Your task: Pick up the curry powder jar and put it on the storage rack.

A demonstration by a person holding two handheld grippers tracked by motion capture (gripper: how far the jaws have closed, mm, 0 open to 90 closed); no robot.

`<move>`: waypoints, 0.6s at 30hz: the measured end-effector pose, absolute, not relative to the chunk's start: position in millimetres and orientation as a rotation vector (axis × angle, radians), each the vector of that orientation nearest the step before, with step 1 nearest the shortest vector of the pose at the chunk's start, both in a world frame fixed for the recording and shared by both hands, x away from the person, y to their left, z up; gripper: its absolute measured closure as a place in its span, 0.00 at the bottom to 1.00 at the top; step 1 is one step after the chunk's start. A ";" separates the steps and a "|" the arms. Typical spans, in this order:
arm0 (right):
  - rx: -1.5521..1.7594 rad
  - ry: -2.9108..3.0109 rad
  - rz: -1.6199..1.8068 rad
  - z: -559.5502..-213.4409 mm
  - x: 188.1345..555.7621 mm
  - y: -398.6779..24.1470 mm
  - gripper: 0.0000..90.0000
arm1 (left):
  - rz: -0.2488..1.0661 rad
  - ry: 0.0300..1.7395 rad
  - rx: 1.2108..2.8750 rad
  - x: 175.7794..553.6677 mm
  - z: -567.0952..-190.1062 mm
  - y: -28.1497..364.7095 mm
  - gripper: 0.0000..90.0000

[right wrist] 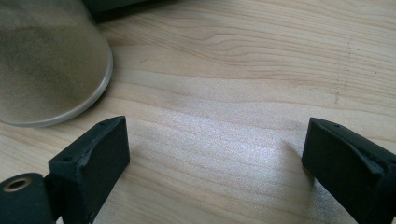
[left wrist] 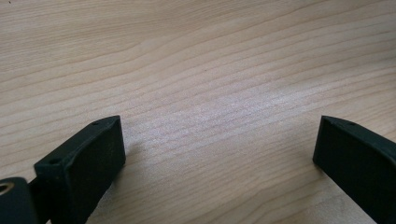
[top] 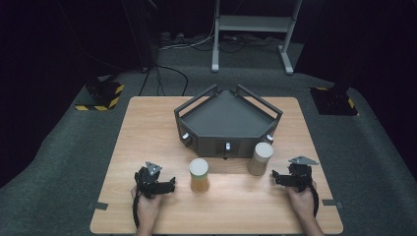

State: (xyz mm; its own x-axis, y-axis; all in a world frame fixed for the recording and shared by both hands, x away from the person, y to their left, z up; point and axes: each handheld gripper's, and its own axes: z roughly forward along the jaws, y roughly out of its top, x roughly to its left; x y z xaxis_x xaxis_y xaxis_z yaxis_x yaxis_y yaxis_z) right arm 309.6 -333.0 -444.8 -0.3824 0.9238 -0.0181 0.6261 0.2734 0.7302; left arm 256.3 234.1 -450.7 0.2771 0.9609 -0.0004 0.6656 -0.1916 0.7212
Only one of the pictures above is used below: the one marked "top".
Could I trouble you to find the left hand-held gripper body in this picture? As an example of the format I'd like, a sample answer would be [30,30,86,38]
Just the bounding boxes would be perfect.
[134,160,165,200]

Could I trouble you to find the black corner rack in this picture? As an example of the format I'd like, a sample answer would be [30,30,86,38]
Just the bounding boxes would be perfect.
[173,83,284,161]

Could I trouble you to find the grey jar with cream lid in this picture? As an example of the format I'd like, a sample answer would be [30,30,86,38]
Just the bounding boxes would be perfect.
[247,142,274,177]

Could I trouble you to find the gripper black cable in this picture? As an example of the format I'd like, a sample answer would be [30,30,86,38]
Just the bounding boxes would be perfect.
[131,172,142,229]
[310,186,321,218]

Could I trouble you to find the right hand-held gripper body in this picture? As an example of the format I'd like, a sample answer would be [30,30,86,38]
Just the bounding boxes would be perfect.
[286,155,320,193]

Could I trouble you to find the orange jar with white lid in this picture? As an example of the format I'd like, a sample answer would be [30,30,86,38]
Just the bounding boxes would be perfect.
[189,157,210,194]

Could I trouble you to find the grey tape piece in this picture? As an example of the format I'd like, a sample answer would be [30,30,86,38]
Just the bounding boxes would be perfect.
[87,201,109,211]
[321,198,344,210]

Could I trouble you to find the yellow black striped base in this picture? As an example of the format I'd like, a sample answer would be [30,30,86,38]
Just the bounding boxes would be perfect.
[308,86,359,117]
[74,74,126,112]

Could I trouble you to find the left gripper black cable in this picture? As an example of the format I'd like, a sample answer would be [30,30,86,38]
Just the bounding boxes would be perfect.
[131,172,142,229]

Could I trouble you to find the person's right hand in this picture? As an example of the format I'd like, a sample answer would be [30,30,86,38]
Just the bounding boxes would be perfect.
[286,182,318,221]

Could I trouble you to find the person's left hand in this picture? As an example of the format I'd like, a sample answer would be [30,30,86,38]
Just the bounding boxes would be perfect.
[130,185,163,226]

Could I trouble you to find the bundle of floor cables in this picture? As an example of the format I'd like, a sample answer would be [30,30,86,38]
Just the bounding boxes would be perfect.
[158,30,287,54]

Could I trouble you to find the grey metal stand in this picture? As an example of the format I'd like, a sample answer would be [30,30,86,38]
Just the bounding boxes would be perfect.
[210,0,303,76]

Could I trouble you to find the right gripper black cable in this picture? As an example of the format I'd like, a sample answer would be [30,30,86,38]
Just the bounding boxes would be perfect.
[310,186,321,218]

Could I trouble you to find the black floor cable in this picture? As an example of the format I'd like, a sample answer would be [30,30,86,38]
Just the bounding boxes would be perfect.
[137,63,190,97]

